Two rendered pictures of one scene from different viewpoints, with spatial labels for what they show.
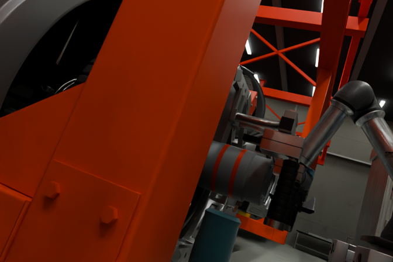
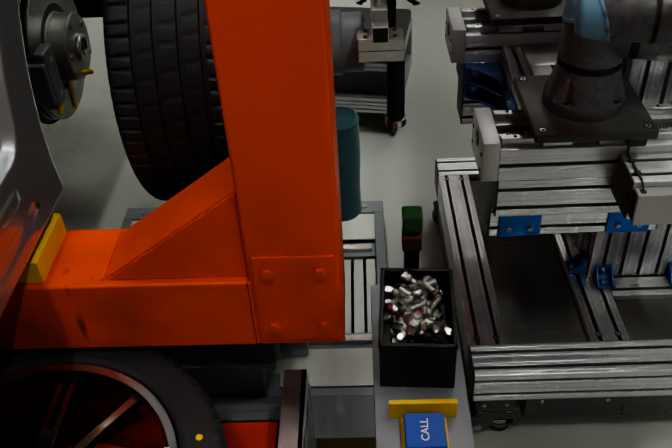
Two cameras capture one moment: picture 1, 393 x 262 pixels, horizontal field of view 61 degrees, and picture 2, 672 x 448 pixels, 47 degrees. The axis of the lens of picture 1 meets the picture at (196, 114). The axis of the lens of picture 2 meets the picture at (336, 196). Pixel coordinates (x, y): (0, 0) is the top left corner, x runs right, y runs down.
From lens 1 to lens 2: 1.03 m
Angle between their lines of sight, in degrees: 53
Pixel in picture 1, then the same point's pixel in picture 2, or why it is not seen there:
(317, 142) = not seen: outside the picture
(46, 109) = (207, 224)
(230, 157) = not seen: hidden behind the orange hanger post
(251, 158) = (339, 34)
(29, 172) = (227, 264)
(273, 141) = (371, 52)
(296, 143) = (396, 47)
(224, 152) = not seen: hidden behind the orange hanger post
